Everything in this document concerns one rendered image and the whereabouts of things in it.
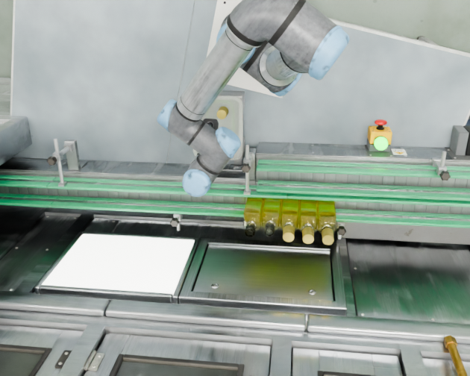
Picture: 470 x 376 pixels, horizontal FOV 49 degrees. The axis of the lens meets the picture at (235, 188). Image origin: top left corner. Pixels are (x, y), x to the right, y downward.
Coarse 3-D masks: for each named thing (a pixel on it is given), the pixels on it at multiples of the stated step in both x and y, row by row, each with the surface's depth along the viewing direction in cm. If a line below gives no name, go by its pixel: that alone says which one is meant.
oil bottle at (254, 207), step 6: (252, 198) 169; (258, 198) 169; (264, 198) 172; (246, 204) 165; (252, 204) 165; (258, 204) 164; (246, 210) 161; (252, 210) 161; (258, 210) 161; (246, 216) 158; (252, 216) 158; (258, 216) 158; (246, 222) 158; (258, 222) 158; (258, 228) 159
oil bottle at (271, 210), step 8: (264, 200) 167; (272, 200) 166; (280, 200) 166; (264, 208) 161; (272, 208) 161; (280, 208) 162; (264, 216) 157; (272, 216) 157; (280, 216) 160; (264, 224) 157
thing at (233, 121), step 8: (224, 96) 168; (232, 96) 168; (216, 104) 177; (224, 104) 177; (232, 104) 176; (240, 104) 169; (208, 112) 178; (216, 112) 178; (232, 112) 177; (240, 112) 170; (224, 120) 179; (232, 120) 179; (240, 120) 171; (232, 128) 180; (240, 128) 172; (240, 136) 173; (240, 152) 175
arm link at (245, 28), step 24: (264, 0) 105; (288, 0) 104; (240, 24) 108; (264, 24) 106; (216, 48) 116; (240, 48) 113; (216, 72) 118; (192, 96) 124; (216, 96) 125; (168, 120) 130; (192, 120) 129
